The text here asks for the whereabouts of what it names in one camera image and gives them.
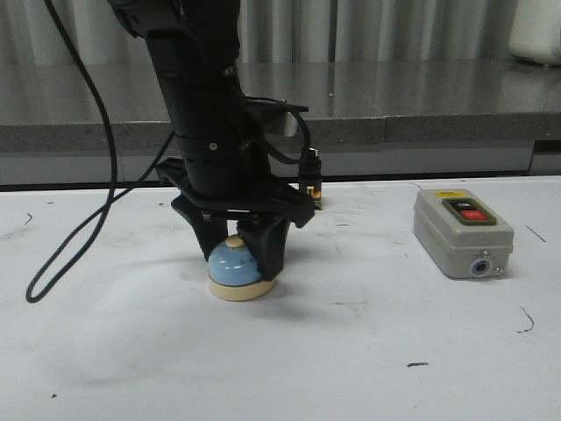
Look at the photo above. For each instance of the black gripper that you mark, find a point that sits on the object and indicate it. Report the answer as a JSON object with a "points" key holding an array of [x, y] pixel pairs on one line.
{"points": [[222, 173]]}

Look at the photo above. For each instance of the blue and cream call bell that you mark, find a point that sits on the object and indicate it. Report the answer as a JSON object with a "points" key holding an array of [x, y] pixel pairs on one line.
{"points": [[233, 272]]}

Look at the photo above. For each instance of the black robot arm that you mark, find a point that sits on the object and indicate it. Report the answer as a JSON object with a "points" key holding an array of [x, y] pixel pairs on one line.
{"points": [[194, 47]]}

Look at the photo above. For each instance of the grey stone countertop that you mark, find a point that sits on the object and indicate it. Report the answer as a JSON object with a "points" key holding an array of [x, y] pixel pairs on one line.
{"points": [[45, 109]]}

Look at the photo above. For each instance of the white blender appliance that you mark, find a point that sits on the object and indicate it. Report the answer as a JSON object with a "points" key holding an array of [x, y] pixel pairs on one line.
{"points": [[535, 32]]}

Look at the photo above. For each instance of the black selector switch yellow base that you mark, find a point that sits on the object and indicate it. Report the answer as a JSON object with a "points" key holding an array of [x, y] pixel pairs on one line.
{"points": [[314, 190]]}

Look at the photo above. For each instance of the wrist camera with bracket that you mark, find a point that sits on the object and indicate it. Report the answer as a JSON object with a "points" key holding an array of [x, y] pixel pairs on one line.
{"points": [[284, 120]]}

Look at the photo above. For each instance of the grey on-off switch box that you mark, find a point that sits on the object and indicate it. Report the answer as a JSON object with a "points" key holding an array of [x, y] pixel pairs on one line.
{"points": [[461, 234]]}

